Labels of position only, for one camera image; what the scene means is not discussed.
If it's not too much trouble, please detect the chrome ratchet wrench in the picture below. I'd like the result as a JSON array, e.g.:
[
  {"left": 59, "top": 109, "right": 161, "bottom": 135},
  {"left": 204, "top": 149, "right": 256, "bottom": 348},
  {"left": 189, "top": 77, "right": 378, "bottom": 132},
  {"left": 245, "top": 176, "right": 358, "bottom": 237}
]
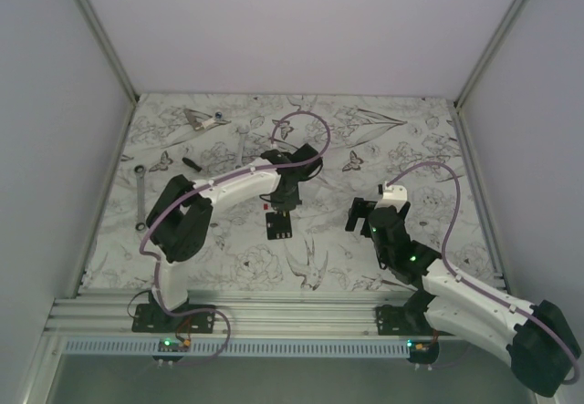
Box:
[{"left": 134, "top": 164, "right": 146, "bottom": 233}]

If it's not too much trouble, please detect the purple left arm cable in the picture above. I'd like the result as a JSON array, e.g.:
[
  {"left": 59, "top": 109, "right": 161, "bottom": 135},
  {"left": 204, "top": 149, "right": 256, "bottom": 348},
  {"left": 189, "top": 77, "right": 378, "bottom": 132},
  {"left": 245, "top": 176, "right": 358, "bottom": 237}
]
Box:
[{"left": 139, "top": 111, "right": 332, "bottom": 368}]

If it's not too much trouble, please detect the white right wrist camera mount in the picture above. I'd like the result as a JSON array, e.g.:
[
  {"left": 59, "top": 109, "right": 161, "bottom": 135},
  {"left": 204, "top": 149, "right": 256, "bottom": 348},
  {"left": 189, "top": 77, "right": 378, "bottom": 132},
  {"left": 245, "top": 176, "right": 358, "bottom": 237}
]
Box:
[{"left": 376, "top": 184, "right": 408, "bottom": 212}]

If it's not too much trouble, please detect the controller board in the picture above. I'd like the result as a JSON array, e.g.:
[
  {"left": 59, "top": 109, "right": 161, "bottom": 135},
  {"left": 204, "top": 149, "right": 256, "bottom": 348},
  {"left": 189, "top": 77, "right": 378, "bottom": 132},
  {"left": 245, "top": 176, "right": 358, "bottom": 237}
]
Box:
[
  {"left": 152, "top": 337, "right": 190, "bottom": 365},
  {"left": 407, "top": 340, "right": 440, "bottom": 365}
]

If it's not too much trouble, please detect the left controller board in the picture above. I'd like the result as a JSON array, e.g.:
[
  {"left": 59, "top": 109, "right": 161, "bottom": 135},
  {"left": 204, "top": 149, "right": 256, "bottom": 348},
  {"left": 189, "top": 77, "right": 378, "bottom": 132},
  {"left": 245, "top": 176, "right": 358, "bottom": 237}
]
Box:
[{"left": 152, "top": 337, "right": 190, "bottom": 365}]

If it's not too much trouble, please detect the small metal bracket tool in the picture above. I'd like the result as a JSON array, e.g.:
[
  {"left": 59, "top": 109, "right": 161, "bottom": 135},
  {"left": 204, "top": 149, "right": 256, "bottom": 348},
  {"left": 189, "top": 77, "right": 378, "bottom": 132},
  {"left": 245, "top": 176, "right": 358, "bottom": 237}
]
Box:
[{"left": 182, "top": 109, "right": 203, "bottom": 131}]

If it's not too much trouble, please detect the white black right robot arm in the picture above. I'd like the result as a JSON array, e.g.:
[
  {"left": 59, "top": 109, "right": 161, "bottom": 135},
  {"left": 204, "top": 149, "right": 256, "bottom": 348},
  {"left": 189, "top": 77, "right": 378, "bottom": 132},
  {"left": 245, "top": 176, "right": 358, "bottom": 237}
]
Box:
[{"left": 345, "top": 198, "right": 582, "bottom": 398}]

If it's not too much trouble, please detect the black fuse box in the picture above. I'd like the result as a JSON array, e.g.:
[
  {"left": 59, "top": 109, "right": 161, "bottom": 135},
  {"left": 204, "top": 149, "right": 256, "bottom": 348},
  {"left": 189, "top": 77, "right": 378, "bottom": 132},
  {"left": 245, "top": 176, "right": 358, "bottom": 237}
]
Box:
[{"left": 266, "top": 212, "right": 292, "bottom": 241}]

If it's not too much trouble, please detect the aluminium frame rail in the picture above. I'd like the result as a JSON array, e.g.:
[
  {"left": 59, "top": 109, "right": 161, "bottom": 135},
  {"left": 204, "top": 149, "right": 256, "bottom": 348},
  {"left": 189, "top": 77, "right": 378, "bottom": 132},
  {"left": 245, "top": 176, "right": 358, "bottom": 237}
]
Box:
[{"left": 43, "top": 289, "right": 412, "bottom": 339}]

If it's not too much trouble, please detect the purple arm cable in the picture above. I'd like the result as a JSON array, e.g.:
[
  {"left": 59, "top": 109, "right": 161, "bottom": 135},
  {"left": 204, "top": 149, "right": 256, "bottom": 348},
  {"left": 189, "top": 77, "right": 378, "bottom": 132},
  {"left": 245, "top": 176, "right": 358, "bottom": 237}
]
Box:
[
  {"left": 385, "top": 161, "right": 577, "bottom": 387},
  {"left": 139, "top": 111, "right": 332, "bottom": 368}
]

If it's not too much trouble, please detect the grey slotted cable duct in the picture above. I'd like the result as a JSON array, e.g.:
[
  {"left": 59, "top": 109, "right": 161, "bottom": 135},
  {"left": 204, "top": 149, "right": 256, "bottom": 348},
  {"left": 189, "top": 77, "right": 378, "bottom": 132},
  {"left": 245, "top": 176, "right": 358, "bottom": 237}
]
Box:
[{"left": 63, "top": 337, "right": 409, "bottom": 358}]

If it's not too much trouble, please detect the right controller board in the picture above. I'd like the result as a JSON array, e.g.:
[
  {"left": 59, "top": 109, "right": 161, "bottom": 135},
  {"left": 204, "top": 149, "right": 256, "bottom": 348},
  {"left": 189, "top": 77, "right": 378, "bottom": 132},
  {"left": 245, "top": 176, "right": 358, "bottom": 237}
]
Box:
[{"left": 407, "top": 340, "right": 440, "bottom": 365}]

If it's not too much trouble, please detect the black handled screwdriver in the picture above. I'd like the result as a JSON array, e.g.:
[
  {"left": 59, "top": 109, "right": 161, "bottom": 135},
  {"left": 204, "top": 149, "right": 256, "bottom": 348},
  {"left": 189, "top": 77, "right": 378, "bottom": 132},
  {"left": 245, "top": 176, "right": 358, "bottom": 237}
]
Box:
[{"left": 182, "top": 157, "right": 202, "bottom": 172}]

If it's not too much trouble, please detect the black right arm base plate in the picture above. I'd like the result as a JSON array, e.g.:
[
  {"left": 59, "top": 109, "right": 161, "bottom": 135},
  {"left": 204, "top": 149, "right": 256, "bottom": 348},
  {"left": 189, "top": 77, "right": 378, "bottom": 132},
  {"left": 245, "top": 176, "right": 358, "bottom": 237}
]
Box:
[{"left": 374, "top": 305, "right": 435, "bottom": 337}]

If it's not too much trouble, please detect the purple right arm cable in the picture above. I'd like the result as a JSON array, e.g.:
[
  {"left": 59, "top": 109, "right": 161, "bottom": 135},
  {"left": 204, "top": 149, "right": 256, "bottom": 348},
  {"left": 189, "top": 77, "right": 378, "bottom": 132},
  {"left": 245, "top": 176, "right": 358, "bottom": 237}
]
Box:
[{"left": 385, "top": 161, "right": 577, "bottom": 387}]

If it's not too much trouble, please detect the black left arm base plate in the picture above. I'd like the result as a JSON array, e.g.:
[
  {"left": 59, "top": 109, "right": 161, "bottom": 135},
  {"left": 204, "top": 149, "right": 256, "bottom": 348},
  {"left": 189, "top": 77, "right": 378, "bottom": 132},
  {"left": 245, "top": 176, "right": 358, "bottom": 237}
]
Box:
[{"left": 131, "top": 299, "right": 215, "bottom": 334}]

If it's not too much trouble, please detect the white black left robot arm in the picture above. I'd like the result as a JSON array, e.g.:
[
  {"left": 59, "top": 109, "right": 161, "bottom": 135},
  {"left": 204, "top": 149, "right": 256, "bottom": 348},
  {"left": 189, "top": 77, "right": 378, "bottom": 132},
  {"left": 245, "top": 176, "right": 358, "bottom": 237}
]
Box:
[{"left": 140, "top": 144, "right": 323, "bottom": 333}]

